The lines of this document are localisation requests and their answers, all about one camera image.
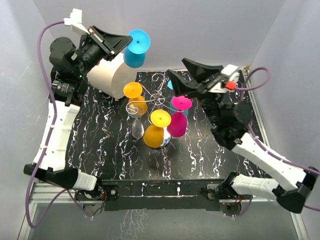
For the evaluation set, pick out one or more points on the white cylindrical container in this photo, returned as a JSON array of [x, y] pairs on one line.
[[110, 77]]

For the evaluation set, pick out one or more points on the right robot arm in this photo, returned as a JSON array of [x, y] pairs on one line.
[[289, 184]]

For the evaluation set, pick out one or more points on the magenta plastic wine glass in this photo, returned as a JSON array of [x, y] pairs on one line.
[[179, 121]]

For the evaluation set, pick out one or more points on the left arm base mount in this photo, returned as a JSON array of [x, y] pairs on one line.
[[94, 202]]

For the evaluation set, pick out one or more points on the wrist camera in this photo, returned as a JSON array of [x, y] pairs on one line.
[[227, 81], [75, 22]]

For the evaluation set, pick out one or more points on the orange wine glass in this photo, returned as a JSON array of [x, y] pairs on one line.
[[133, 91], [154, 135]]

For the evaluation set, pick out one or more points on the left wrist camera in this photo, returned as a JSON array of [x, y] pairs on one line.
[[75, 22]]

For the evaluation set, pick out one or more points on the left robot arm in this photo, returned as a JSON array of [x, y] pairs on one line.
[[67, 87]]

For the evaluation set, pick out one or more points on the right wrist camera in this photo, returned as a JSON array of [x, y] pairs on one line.
[[227, 81]]

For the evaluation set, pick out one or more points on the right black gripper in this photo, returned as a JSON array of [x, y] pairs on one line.
[[201, 73]]

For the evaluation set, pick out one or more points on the clear wine glass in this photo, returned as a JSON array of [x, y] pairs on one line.
[[137, 122]]

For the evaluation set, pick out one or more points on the aluminium frame rail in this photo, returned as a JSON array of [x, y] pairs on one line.
[[170, 189]]

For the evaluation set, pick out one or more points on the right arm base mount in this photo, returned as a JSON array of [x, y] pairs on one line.
[[231, 205]]

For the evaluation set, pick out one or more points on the chrome wine glass rack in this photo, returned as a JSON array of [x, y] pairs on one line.
[[155, 101]]

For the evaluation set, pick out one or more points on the blue plastic wine glass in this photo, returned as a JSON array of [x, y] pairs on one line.
[[135, 53]]

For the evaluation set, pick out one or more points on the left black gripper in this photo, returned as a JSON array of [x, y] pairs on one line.
[[111, 45]]

